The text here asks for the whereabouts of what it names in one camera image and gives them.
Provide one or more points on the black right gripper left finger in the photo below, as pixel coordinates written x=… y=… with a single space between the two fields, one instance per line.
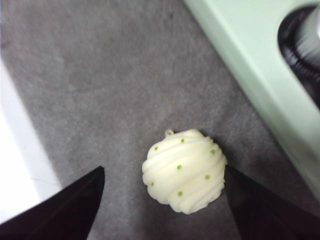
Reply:
x=57 y=215

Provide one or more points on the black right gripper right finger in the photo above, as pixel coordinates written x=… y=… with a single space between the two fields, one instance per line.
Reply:
x=265 y=215

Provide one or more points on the green breakfast maker base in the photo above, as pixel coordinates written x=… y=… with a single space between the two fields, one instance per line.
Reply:
x=250 y=50

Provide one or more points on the pleated bun with green dots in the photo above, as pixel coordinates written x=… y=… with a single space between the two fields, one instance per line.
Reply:
x=185 y=172

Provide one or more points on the silver control knob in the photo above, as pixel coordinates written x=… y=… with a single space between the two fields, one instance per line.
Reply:
x=308 y=32

